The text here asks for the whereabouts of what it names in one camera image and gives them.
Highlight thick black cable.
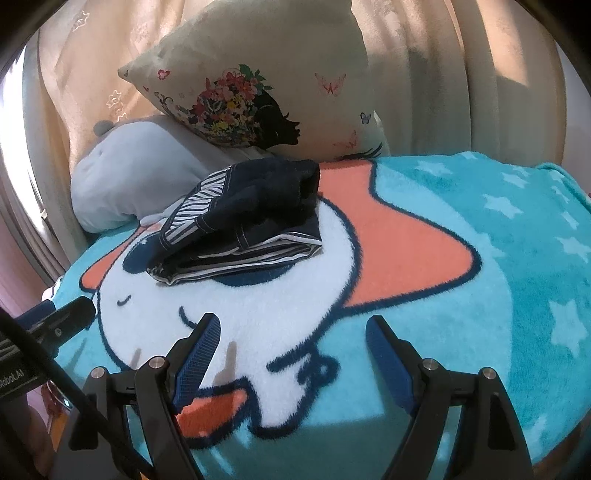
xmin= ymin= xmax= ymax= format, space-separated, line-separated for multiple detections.
xmin=0 ymin=308 xmax=158 ymax=480

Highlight turquoise printed blanket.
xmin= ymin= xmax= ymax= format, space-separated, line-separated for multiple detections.
xmin=44 ymin=150 xmax=591 ymax=480

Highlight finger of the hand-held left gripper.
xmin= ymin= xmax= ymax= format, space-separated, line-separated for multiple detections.
xmin=15 ymin=300 xmax=55 ymax=328
xmin=25 ymin=296 xmax=98 ymax=357

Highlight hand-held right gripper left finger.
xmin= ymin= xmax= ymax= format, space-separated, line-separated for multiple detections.
xmin=48 ymin=312 xmax=222 ymax=480

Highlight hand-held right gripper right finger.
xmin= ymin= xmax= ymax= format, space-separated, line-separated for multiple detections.
xmin=365 ymin=315 xmax=525 ymax=480

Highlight floral print cushion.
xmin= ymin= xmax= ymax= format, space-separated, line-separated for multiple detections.
xmin=117 ymin=0 xmax=392 ymax=162

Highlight grey plush pillow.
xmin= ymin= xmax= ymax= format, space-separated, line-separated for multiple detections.
xmin=71 ymin=115 xmax=264 ymax=233

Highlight white bed frame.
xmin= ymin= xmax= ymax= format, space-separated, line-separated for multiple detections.
xmin=22 ymin=48 xmax=89 ymax=278

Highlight striped navy pants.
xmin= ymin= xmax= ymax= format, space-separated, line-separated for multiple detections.
xmin=147 ymin=158 xmax=323 ymax=286

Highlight beige curtain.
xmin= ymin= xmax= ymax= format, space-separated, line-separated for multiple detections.
xmin=37 ymin=0 xmax=575 ymax=172

